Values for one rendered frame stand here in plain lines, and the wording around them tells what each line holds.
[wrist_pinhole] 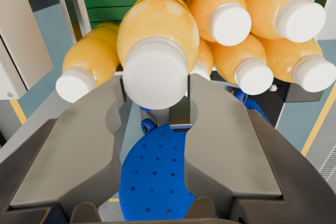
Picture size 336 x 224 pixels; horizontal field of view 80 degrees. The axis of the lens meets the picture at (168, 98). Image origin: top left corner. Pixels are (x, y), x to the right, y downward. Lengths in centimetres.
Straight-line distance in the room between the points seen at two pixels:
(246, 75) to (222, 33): 6
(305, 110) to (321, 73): 171
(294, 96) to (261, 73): 20
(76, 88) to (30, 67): 10
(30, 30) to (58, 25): 116
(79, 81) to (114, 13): 21
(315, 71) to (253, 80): 7
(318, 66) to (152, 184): 28
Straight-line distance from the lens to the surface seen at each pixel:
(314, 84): 30
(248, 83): 26
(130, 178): 37
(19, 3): 35
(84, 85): 26
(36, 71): 35
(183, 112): 38
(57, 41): 155
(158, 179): 36
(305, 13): 25
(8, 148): 83
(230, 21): 22
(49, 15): 152
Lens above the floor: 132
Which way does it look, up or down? 57 degrees down
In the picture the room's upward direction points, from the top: 179 degrees clockwise
